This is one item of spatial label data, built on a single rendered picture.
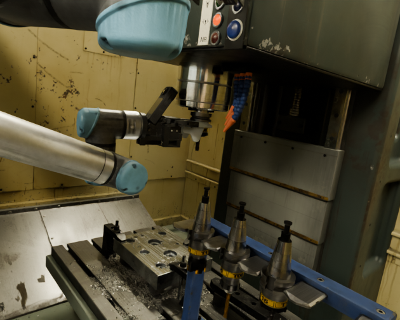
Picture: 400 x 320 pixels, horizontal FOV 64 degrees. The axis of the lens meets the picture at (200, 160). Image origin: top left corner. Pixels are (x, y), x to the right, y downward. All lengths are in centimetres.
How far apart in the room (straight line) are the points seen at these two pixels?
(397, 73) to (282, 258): 75
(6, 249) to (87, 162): 110
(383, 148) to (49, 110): 149
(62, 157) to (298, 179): 86
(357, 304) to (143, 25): 54
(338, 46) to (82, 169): 63
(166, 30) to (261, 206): 114
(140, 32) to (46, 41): 153
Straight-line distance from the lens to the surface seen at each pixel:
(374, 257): 157
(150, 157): 210
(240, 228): 67
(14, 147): 63
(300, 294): 62
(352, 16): 91
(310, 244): 127
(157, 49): 27
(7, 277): 162
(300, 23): 71
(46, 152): 64
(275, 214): 132
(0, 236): 176
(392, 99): 117
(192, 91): 88
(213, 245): 72
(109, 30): 28
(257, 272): 65
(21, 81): 175
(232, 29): 60
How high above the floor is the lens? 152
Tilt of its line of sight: 11 degrees down
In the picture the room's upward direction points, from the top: 7 degrees clockwise
